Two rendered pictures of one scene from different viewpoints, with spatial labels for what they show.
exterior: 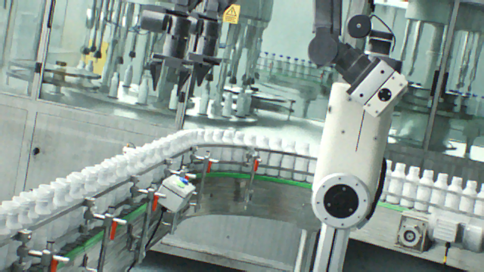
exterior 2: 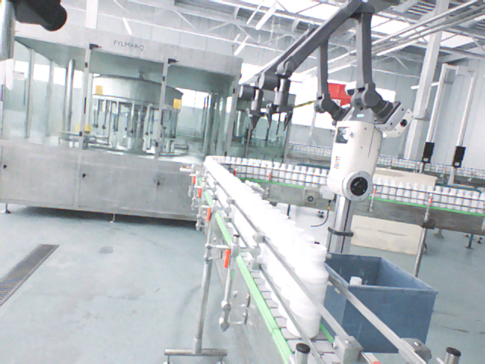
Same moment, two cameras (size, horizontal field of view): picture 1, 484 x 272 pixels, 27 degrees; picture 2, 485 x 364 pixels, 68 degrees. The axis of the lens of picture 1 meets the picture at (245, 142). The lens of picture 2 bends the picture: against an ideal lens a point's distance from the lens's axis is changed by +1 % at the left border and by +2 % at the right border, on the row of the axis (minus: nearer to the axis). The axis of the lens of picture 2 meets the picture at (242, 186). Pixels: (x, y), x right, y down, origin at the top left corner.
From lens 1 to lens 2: 150 cm
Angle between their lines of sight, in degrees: 19
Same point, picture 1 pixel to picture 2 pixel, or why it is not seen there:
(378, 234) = (290, 199)
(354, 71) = (386, 110)
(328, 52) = (374, 98)
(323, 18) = (367, 79)
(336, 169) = (356, 169)
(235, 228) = (186, 202)
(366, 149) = (373, 156)
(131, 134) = (132, 164)
